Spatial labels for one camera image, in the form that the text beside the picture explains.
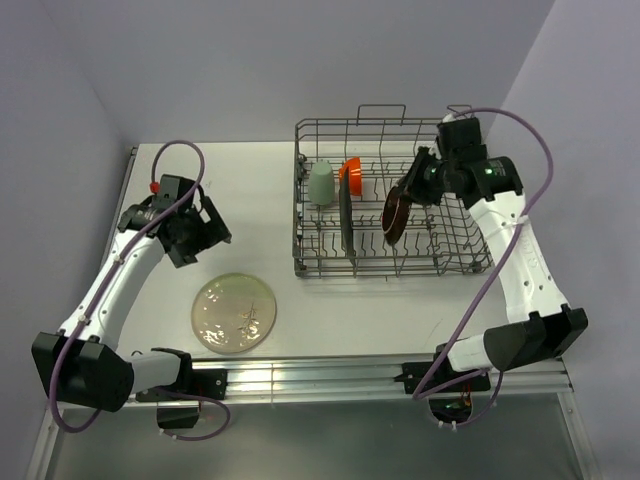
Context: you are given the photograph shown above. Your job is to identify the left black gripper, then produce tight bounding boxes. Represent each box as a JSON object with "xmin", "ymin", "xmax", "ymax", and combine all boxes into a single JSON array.
[{"xmin": 168, "ymin": 196, "xmax": 229, "ymax": 268}]

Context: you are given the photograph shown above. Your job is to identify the red floral small plate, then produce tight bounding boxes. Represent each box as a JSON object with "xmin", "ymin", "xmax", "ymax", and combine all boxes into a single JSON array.
[{"xmin": 381, "ymin": 185, "xmax": 411, "ymax": 246}]

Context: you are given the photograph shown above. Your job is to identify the orange bowl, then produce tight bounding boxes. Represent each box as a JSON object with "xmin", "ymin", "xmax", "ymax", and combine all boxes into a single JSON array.
[{"xmin": 339, "ymin": 157, "xmax": 363, "ymax": 197}]

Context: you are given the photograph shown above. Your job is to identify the black square floral plate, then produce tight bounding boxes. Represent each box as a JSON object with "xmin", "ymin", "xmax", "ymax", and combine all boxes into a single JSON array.
[{"xmin": 339, "ymin": 168, "xmax": 356, "ymax": 264}]

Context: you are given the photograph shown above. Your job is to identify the cream green round plate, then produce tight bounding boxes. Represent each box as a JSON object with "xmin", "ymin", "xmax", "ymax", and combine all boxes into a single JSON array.
[{"xmin": 191, "ymin": 273, "xmax": 277, "ymax": 355}]

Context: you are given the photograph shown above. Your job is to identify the green cup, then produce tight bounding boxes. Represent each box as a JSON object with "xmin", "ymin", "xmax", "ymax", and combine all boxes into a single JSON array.
[{"xmin": 308, "ymin": 161, "xmax": 335, "ymax": 206}]

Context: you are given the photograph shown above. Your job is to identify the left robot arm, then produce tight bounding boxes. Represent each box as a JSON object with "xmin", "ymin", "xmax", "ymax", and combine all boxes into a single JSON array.
[{"xmin": 31, "ymin": 175, "xmax": 231, "ymax": 412}]

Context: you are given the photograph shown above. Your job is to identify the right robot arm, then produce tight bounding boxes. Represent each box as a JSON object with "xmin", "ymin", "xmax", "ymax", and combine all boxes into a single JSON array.
[{"xmin": 413, "ymin": 108, "xmax": 588, "ymax": 398}]

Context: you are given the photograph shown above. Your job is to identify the grey wire dish rack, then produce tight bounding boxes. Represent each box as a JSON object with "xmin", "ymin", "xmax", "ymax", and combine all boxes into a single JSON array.
[{"xmin": 292, "ymin": 105, "xmax": 523, "ymax": 279}]

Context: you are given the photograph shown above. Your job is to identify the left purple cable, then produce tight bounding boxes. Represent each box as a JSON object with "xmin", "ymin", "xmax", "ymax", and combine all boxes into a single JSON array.
[{"xmin": 47, "ymin": 139, "xmax": 231, "ymax": 441}]

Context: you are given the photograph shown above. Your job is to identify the purple cable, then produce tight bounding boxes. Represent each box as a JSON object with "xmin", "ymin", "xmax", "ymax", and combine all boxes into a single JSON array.
[
  {"xmin": 47, "ymin": 139, "xmax": 231, "ymax": 441},
  {"xmin": 412, "ymin": 107, "xmax": 556, "ymax": 426}
]

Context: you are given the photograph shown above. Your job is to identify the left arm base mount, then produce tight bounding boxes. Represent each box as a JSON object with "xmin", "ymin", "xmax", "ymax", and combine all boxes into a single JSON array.
[{"xmin": 135, "ymin": 368, "xmax": 231, "ymax": 441}]

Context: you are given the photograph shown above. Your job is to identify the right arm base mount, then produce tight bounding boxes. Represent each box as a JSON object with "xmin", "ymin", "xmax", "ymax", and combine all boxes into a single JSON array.
[{"xmin": 394, "ymin": 360, "xmax": 491, "ymax": 427}]

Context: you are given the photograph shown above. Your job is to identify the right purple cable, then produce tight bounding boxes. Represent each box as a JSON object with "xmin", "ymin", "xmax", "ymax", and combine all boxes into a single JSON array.
[{"xmin": 412, "ymin": 107, "xmax": 556, "ymax": 426}]

